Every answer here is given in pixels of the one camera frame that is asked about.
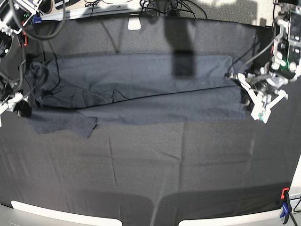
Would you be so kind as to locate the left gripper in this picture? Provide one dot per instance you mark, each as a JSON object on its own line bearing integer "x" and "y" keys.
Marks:
{"x": 268, "y": 84}

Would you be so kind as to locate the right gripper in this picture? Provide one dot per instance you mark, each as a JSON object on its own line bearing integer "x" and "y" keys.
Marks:
{"x": 21, "y": 106}

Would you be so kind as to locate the dark navy t-shirt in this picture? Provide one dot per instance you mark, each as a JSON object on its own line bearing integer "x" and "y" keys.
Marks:
{"x": 81, "y": 93}

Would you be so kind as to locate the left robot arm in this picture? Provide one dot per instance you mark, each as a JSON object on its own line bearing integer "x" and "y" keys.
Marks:
{"x": 285, "y": 46}

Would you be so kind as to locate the red black clamp far left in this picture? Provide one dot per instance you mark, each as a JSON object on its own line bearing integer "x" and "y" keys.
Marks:
{"x": 24, "y": 39}

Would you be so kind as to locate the blue clamp far left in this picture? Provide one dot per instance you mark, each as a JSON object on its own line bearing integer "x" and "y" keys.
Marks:
{"x": 36, "y": 19}

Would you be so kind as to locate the red blue clamp near right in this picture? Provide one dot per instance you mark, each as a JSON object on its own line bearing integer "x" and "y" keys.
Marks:
{"x": 286, "y": 207}

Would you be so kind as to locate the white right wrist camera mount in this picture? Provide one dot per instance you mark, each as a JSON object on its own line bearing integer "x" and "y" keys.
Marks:
{"x": 9, "y": 105}

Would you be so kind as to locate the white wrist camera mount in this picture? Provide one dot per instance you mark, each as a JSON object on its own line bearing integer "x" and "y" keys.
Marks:
{"x": 9, "y": 105}
{"x": 263, "y": 103}

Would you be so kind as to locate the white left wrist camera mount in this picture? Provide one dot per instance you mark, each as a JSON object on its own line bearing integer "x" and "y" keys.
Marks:
{"x": 263, "y": 103}

